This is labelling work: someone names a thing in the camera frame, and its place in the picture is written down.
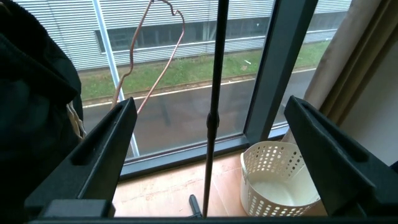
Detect beige curtain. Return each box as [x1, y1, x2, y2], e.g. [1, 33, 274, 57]
[281, 0, 398, 146]

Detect pink clothes hanger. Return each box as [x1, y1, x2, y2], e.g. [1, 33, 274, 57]
[110, 0, 187, 115]

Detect window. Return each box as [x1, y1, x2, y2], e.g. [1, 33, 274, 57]
[12, 0, 352, 181]

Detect black clothes rack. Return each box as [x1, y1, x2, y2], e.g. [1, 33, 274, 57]
[188, 0, 230, 218]

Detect white laundry basket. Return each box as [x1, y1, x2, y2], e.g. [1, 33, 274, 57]
[239, 141, 322, 218]

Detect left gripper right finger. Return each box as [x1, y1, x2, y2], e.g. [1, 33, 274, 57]
[284, 95, 398, 217]

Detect black shorts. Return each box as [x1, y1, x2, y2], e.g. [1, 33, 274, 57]
[0, 0, 87, 220]

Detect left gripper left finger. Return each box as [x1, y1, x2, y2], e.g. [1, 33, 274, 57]
[24, 96, 138, 218]

